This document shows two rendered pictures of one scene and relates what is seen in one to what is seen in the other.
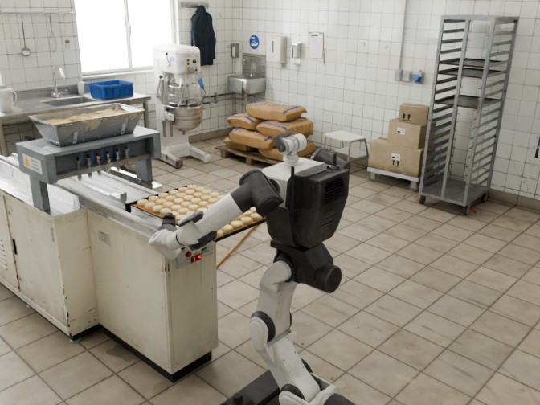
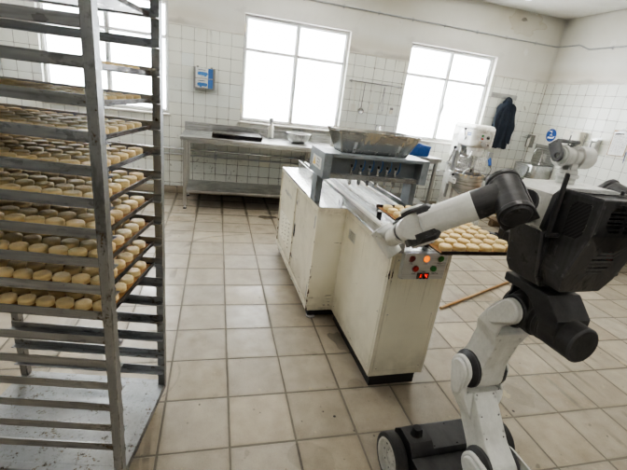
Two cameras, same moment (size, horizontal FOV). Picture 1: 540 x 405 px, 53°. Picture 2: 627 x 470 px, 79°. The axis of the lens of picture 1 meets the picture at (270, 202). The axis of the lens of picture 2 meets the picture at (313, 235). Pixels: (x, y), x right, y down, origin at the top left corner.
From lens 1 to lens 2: 0.77 m
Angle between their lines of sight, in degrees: 30
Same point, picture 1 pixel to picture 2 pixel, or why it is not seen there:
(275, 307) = (489, 352)
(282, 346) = (484, 400)
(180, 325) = (388, 335)
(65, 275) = (314, 258)
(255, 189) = (503, 190)
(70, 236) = (327, 228)
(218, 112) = not seen: hidden behind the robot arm
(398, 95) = not seen: outside the picture
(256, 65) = (547, 156)
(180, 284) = (399, 295)
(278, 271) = (505, 310)
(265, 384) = (453, 432)
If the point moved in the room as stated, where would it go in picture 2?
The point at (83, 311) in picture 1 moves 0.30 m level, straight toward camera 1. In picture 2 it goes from (320, 294) to (312, 315)
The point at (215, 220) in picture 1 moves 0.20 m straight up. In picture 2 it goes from (441, 216) to (458, 149)
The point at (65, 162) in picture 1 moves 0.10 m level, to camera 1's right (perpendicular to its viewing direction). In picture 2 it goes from (341, 166) to (355, 170)
